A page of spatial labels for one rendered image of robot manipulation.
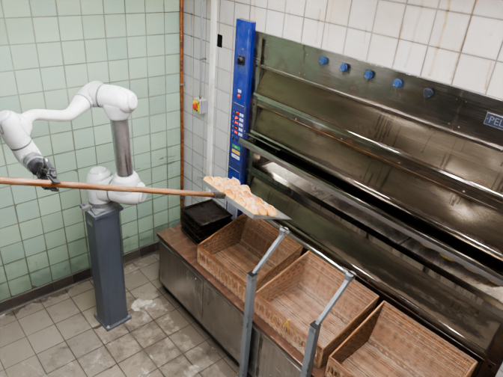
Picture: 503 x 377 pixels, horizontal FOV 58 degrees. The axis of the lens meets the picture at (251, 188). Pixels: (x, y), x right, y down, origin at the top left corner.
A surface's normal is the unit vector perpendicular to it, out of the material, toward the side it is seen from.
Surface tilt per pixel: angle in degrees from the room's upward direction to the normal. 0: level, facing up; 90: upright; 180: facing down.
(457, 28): 90
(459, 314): 70
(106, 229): 90
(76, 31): 90
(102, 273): 90
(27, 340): 0
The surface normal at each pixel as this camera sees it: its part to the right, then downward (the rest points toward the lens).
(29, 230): 0.65, 0.41
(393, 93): -0.75, 0.27
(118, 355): 0.07, -0.87
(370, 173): -0.69, -0.04
